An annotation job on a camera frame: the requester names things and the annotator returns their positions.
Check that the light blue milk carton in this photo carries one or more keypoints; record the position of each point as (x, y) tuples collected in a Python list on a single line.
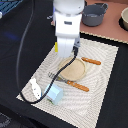
[(54, 93)]

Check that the white fish toy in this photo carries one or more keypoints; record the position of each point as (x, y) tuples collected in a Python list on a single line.
[(36, 89)]

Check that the yellow butter box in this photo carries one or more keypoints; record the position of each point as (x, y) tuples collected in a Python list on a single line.
[(56, 47)]

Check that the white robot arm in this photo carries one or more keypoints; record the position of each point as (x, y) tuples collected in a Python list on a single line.
[(67, 17)]

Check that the wooden round plate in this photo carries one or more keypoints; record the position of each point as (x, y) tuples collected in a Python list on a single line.
[(75, 71)]

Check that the beige woven placemat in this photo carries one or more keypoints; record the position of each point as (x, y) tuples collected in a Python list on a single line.
[(79, 109)]

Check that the large dark grey pot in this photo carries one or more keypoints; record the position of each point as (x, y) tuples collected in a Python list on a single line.
[(93, 14)]

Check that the beige bowl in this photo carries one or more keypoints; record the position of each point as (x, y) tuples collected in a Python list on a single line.
[(124, 16)]

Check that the fork with wooden handle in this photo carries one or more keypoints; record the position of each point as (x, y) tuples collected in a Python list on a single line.
[(71, 83)]

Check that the knife with wooden handle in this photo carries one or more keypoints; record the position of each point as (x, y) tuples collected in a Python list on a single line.
[(91, 61)]

